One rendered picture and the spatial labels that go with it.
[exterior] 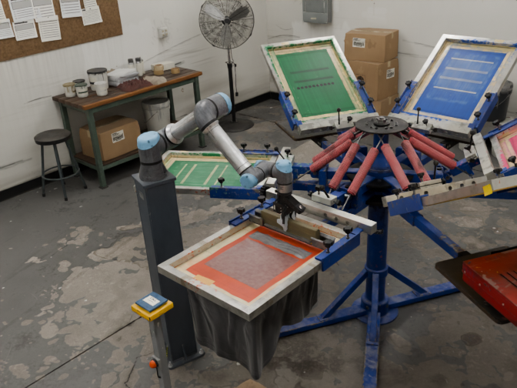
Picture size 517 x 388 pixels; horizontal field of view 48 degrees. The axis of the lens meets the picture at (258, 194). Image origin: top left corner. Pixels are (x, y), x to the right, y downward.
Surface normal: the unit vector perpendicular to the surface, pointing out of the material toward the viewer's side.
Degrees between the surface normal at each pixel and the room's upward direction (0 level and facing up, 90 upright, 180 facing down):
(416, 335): 0
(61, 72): 90
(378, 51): 90
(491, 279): 0
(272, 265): 0
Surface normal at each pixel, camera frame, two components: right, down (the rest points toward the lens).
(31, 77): 0.74, 0.25
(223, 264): -0.06, -0.90
